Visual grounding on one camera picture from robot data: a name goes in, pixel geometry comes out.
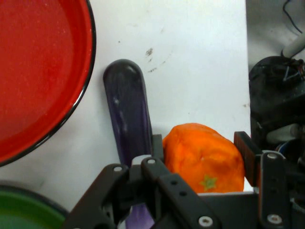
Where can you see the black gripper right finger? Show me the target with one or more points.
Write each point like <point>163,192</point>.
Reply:
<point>271,186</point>

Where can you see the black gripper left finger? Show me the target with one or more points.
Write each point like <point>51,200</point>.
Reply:
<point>166,198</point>

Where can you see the orange toy fruit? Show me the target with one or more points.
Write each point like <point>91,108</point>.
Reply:
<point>202,155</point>

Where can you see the black machine base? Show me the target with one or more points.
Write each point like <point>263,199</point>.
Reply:
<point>274,95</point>

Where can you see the purple toy eggplant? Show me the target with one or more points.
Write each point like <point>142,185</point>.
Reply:
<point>128,107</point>

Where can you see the white furniture leg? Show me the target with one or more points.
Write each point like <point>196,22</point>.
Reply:
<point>294,46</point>

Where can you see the green plate with black rim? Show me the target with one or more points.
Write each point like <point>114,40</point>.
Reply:
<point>21,210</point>

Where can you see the red plate with black rim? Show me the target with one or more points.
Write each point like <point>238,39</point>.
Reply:
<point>40,71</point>

